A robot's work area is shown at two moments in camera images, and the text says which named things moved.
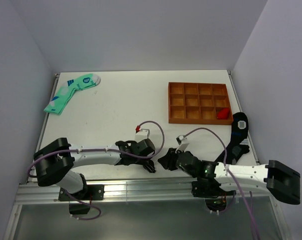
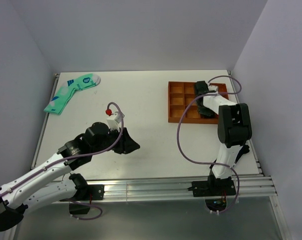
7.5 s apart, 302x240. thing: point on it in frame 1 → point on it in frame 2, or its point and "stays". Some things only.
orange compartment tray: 199,103 stays
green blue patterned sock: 64,93 stays
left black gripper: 139,162 → 126,144
